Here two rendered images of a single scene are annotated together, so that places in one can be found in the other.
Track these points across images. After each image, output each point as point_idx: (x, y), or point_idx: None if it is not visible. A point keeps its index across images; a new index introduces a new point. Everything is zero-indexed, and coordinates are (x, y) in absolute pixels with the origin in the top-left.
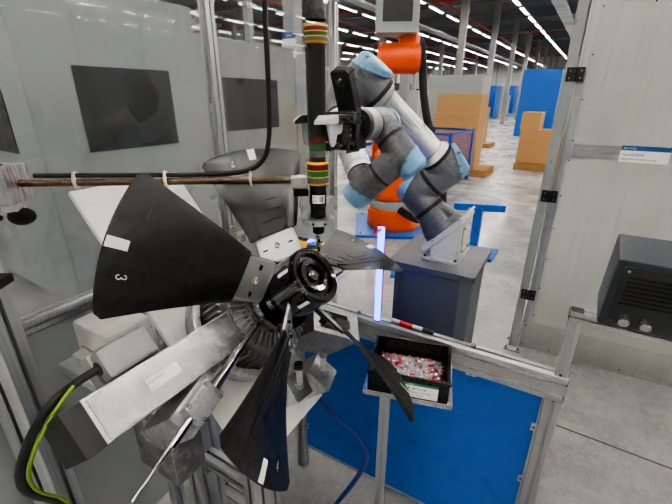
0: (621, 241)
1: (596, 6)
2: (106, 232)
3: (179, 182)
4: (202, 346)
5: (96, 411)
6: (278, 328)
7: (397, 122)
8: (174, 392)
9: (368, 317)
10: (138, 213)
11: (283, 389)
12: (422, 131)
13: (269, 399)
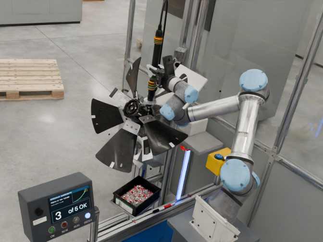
0: (86, 177)
1: None
2: (132, 64)
3: None
4: None
5: (116, 92)
6: None
7: (178, 92)
8: (120, 104)
9: (183, 198)
10: (135, 64)
11: (110, 118)
12: (235, 134)
13: (102, 109)
